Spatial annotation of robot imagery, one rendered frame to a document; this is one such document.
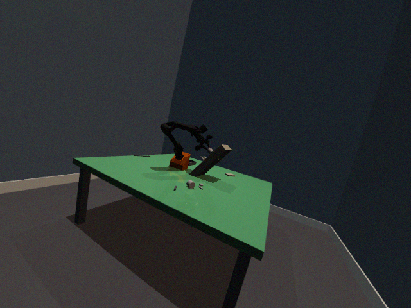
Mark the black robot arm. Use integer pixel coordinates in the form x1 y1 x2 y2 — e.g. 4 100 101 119
160 121 207 160

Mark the grey service panel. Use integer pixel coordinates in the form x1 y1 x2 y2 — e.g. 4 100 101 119
189 144 232 177

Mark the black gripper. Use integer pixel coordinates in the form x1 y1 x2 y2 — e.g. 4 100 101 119
195 134 213 151

